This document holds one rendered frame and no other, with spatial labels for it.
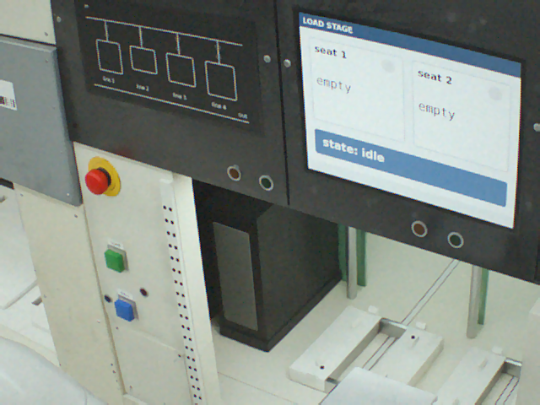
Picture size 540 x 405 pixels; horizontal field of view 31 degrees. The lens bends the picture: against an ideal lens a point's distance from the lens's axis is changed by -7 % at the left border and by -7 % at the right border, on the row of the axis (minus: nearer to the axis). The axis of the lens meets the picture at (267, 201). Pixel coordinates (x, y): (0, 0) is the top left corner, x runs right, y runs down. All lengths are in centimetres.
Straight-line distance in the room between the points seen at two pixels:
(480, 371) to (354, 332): 27
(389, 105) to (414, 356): 77
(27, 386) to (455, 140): 56
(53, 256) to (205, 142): 49
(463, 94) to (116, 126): 56
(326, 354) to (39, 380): 105
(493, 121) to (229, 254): 82
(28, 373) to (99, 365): 101
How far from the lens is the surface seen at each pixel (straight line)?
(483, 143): 113
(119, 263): 162
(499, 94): 110
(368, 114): 119
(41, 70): 153
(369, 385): 125
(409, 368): 183
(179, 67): 134
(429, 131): 116
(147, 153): 145
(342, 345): 188
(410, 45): 113
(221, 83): 130
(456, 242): 122
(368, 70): 117
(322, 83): 121
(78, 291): 177
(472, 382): 180
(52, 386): 88
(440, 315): 200
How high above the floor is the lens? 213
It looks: 32 degrees down
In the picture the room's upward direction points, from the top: 5 degrees counter-clockwise
